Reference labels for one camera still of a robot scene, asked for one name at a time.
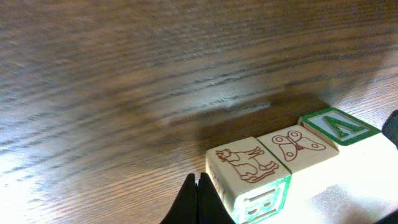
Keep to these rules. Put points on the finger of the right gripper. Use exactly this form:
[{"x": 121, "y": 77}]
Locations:
[{"x": 390, "y": 128}]

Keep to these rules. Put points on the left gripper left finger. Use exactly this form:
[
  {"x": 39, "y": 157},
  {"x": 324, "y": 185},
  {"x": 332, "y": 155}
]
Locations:
[{"x": 184, "y": 207}]

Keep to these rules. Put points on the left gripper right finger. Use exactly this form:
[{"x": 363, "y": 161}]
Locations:
[{"x": 210, "y": 209}]

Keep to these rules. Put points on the green B block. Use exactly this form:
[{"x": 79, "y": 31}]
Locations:
[{"x": 251, "y": 182}]

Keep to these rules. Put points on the red sided number block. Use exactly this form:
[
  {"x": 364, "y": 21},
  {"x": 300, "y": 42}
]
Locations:
[{"x": 338, "y": 128}]

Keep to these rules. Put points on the green sided letter block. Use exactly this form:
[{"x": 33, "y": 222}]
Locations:
[{"x": 297, "y": 148}]

